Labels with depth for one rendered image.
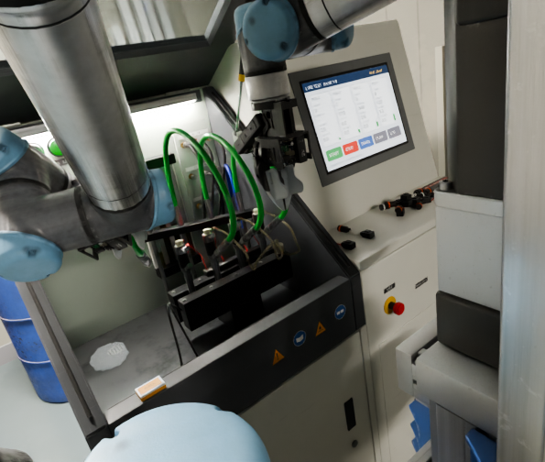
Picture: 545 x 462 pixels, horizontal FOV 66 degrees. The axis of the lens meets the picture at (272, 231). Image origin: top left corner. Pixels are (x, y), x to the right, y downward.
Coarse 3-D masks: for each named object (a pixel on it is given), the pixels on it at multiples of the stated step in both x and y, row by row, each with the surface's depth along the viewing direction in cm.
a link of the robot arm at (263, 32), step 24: (264, 0) 51; (288, 0) 51; (312, 0) 50; (336, 0) 49; (360, 0) 48; (384, 0) 48; (264, 24) 51; (288, 24) 50; (312, 24) 51; (336, 24) 51; (264, 48) 53; (288, 48) 52; (312, 48) 60
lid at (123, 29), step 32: (128, 0) 86; (160, 0) 91; (192, 0) 96; (224, 0) 101; (128, 32) 95; (160, 32) 101; (192, 32) 107; (224, 32) 110; (0, 64) 86; (128, 64) 104; (160, 64) 110; (192, 64) 118; (0, 96) 92; (128, 96) 117
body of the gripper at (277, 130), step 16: (288, 96) 74; (272, 112) 72; (288, 112) 72; (272, 128) 75; (288, 128) 73; (256, 144) 77; (272, 144) 73; (288, 144) 74; (304, 144) 75; (272, 160) 77; (288, 160) 75; (304, 160) 76
